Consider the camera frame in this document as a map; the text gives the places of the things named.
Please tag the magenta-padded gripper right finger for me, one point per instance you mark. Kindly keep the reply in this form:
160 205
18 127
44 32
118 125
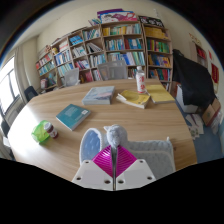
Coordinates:
138 173

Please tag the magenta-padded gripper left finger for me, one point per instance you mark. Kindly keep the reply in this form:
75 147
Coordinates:
90 173

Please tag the white fluffy towel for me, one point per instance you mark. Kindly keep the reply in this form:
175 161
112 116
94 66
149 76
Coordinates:
156 155

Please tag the small jar with red label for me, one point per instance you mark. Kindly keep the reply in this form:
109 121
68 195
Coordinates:
51 130

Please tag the teal book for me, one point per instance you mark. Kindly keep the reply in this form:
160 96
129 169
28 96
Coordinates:
71 116

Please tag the green plastic container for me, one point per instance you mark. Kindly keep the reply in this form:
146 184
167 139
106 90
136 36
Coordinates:
39 134

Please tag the papers on floor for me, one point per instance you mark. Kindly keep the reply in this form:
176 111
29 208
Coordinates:
195 126

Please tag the yellow book with white pages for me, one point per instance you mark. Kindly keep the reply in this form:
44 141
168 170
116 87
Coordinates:
135 98

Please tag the grey book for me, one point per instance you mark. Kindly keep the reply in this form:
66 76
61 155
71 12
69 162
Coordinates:
99 95

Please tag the white box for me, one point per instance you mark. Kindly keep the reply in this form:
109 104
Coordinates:
186 106

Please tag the white bottle with red label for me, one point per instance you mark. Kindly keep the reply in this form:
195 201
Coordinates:
141 81

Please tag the cardboard box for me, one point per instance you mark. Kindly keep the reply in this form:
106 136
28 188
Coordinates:
211 112

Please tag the grey mesh chair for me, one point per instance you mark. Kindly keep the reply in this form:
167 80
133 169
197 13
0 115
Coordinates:
112 70
71 77

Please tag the dark office chair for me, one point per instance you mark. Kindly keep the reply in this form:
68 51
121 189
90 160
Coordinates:
30 93

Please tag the black cloth cover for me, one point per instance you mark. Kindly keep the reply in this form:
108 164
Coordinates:
195 80

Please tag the red banner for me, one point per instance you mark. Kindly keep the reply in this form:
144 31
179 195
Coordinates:
215 73

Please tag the wooden bookshelf with books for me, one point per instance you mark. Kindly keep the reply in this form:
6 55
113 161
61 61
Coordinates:
123 43

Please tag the small wall shelf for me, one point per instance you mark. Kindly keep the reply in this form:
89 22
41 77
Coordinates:
200 53

